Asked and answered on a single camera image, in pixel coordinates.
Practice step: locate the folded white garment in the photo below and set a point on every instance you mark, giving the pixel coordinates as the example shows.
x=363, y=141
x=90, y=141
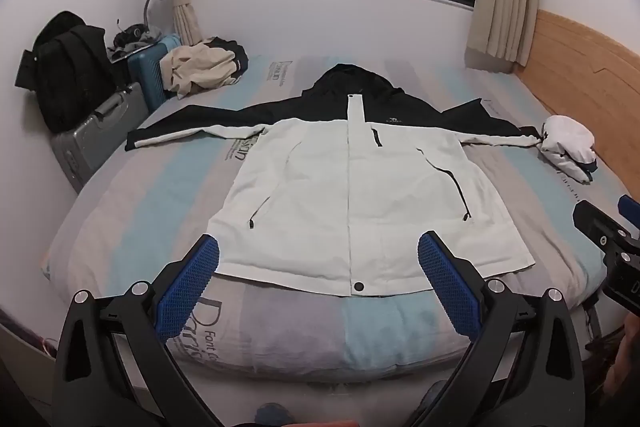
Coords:
x=567, y=142

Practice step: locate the silver suitcase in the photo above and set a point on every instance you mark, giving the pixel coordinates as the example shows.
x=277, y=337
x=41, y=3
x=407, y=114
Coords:
x=95, y=132

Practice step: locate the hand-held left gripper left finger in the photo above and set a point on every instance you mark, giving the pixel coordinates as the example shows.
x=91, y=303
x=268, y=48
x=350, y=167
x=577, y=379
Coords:
x=187, y=292

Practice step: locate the blue suitcase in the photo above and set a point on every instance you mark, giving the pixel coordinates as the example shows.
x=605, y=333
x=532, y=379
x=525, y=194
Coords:
x=150, y=72

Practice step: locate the grey cloth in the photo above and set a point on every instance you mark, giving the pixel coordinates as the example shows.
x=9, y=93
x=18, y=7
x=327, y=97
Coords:
x=150, y=37

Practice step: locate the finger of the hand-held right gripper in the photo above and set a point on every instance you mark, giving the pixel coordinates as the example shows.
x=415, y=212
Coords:
x=631, y=209
x=597, y=227

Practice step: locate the bed with striped sheet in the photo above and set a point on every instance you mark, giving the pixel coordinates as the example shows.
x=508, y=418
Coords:
x=125, y=207

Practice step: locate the white and black jacket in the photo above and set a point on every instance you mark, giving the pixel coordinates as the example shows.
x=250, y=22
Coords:
x=325, y=187

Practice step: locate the wooden headboard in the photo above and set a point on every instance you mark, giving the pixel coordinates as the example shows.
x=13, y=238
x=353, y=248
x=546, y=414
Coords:
x=590, y=72

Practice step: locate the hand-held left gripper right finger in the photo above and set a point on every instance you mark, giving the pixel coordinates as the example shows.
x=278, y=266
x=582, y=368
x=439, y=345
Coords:
x=447, y=287

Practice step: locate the black headphones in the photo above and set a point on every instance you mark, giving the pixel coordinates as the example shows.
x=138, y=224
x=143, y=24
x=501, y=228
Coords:
x=131, y=33

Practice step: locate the beige clothes pile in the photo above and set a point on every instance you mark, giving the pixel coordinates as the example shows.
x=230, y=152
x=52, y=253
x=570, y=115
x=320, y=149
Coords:
x=200, y=67

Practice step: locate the black backpack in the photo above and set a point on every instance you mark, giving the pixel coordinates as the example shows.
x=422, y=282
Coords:
x=65, y=72

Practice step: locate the black garment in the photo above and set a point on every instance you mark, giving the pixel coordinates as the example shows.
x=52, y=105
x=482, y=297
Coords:
x=240, y=54

